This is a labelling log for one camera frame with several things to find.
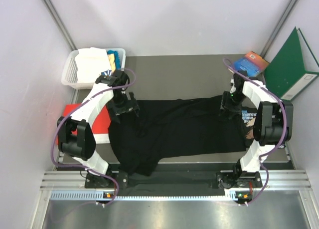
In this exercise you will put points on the aluminium rail frame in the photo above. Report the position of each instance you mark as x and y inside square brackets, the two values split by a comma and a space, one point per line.
[287, 202]

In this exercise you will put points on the white plastic laundry basket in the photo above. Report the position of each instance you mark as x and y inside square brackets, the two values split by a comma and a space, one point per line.
[69, 74]

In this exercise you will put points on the white t-shirt with flower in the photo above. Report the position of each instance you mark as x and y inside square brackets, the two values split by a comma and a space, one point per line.
[91, 63]

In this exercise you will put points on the green binder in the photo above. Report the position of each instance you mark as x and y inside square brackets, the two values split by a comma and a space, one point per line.
[293, 69]

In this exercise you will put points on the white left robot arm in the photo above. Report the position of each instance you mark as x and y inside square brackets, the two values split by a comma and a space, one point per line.
[74, 136]

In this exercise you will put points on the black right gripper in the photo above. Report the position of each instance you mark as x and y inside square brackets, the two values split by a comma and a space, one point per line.
[235, 110]

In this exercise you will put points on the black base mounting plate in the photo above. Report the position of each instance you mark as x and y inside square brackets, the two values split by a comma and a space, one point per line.
[223, 180]

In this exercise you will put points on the blue t-shirt in basket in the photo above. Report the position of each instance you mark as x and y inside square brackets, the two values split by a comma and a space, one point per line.
[120, 57]

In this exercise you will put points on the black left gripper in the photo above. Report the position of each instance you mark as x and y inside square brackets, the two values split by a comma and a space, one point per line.
[129, 106]

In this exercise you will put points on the cream t-shirt in basket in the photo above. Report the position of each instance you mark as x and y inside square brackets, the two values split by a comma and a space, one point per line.
[112, 61]

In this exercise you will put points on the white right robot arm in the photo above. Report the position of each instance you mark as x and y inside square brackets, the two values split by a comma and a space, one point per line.
[272, 126]

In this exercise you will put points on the folded black printed t-shirt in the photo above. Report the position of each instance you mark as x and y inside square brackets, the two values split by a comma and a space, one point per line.
[248, 118]

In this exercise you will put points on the blue orange book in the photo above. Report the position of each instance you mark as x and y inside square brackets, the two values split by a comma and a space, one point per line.
[250, 65]

